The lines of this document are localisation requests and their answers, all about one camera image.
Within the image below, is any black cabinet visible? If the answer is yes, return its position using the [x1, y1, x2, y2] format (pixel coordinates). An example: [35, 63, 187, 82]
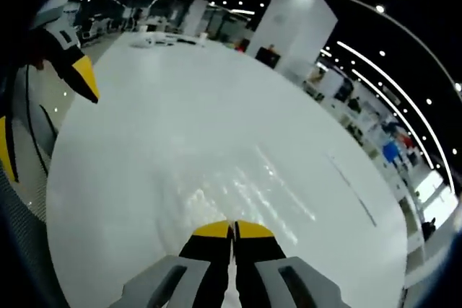
[256, 45, 282, 70]

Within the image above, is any blue container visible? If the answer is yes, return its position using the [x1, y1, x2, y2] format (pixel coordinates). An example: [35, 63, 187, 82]
[383, 141, 398, 163]

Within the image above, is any black cable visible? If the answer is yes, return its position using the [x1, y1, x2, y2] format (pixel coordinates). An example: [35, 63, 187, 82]
[24, 65, 59, 176]

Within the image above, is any long white counter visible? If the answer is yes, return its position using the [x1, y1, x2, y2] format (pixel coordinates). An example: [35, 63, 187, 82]
[302, 66, 462, 289]

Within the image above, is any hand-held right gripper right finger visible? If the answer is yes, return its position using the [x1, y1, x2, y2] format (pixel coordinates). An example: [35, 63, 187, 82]
[233, 219, 352, 308]

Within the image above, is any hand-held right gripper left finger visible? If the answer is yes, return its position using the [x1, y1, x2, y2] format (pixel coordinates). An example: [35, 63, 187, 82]
[108, 220, 234, 308]

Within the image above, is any clear plastic resealable bag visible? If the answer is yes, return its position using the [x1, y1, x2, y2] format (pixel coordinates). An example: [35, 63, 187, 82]
[180, 141, 379, 250]

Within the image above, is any white square pillar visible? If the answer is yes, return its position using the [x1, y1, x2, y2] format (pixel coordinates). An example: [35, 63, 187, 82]
[248, 0, 339, 75]

